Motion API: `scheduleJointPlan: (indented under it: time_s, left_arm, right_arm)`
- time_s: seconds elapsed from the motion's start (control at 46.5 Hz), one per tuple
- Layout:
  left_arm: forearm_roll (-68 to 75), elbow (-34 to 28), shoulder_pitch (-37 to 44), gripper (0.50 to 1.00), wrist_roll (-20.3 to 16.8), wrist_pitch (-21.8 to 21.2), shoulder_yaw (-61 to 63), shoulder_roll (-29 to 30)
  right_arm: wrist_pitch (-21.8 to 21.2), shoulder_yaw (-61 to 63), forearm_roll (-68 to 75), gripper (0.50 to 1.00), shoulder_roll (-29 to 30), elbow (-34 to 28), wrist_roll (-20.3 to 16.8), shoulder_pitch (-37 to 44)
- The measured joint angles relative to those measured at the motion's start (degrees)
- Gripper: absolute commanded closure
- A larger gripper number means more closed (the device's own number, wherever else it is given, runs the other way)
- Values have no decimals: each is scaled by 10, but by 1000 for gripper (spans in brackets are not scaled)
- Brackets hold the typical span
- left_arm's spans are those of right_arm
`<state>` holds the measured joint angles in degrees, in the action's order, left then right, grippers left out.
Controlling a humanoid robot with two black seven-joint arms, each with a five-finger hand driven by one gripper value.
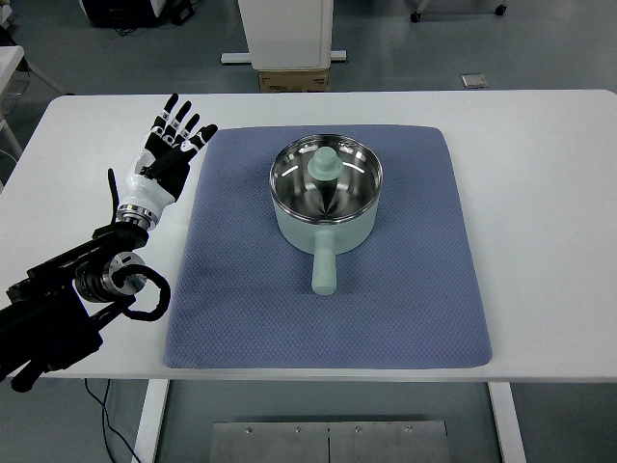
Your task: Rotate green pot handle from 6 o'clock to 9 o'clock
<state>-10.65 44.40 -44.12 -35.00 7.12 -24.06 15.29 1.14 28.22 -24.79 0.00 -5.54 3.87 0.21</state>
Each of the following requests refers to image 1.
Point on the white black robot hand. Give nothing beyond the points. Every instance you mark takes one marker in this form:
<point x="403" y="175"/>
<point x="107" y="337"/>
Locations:
<point x="163" y="164"/>

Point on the green pot with glass lid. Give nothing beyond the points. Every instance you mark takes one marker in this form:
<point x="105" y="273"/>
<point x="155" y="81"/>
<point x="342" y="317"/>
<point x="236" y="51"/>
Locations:
<point x="325" y="190"/>

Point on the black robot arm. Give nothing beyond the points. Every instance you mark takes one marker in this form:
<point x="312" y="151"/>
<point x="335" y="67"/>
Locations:
<point x="56" y="313"/>

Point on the blue quilted mat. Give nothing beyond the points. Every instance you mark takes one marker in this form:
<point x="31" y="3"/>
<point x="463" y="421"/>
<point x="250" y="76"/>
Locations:
<point x="405" y="298"/>

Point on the black equipment on floor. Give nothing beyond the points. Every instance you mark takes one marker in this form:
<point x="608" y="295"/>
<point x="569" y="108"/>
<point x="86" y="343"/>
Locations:
<point x="130" y="14"/>

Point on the cardboard box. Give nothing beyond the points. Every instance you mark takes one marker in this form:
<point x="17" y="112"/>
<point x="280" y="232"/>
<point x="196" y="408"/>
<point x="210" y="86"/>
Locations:
<point x="294" y="81"/>

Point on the left white table leg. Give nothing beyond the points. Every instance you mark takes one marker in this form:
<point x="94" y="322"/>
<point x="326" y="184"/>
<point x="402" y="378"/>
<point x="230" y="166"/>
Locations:
<point x="150" y="425"/>

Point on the white table leg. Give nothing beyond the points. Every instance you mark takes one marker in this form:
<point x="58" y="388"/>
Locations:
<point x="150" y="425"/>
<point x="507" y="423"/>

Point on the white cart with castors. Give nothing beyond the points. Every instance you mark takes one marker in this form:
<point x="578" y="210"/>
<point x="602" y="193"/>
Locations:
<point x="426" y="9"/>

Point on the grey floor outlet plate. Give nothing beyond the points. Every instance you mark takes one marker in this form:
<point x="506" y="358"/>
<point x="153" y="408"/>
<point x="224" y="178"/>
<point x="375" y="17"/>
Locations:
<point x="474" y="81"/>

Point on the right white table leg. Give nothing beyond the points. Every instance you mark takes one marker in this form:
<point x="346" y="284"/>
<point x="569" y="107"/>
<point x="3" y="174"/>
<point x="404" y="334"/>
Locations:
<point x="507" y="423"/>

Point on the white cabinet pedestal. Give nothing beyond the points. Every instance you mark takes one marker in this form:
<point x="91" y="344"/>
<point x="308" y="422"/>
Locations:
<point x="287" y="35"/>

